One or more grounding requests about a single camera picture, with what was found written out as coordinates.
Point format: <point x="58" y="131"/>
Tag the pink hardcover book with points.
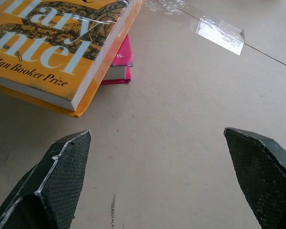
<point x="123" y="64"/>

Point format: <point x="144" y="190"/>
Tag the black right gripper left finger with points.
<point x="59" y="181"/>

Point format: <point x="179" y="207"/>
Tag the yellow Hilary Mantel book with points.
<point x="45" y="52"/>

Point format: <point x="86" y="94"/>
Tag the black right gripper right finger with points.
<point x="259" y="176"/>

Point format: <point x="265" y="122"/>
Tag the clear tape strip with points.
<point x="219" y="36"/>

